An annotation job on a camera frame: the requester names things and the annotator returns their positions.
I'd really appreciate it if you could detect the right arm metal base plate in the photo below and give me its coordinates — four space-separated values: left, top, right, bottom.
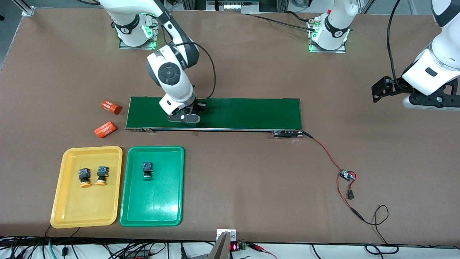
119 11 161 50

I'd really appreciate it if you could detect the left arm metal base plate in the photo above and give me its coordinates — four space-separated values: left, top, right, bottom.
308 18 347 54

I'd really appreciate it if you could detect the silver camera mount bracket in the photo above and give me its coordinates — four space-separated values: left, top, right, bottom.
216 229 237 259

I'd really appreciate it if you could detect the thin black looped cable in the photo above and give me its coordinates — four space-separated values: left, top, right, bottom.
361 204 399 249

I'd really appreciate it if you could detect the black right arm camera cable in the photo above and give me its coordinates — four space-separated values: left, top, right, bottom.
162 22 216 99

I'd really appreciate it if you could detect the yellow plastic tray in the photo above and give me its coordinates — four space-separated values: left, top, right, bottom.
50 146 123 229

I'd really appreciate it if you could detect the green plastic tray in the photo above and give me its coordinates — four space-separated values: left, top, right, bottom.
119 145 185 227

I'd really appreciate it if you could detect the green conveyor belt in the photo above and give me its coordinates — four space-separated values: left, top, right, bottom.
125 96 304 139

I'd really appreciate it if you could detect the red clip lead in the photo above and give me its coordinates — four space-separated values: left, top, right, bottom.
248 243 279 259

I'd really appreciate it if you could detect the black cable to arm base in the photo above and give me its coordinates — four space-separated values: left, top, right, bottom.
248 13 318 31

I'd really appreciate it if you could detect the orange cylinder white print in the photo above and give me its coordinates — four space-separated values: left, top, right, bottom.
94 121 118 138
101 99 123 115

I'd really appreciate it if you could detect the yellow mushroom push button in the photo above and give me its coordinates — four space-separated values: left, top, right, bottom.
78 168 92 188
95 165 109 186

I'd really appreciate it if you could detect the aluminium frame profile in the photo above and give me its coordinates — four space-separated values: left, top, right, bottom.
14 0 36 17

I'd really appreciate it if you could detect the grey power strip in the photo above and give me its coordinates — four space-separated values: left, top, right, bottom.
206 0 260 13

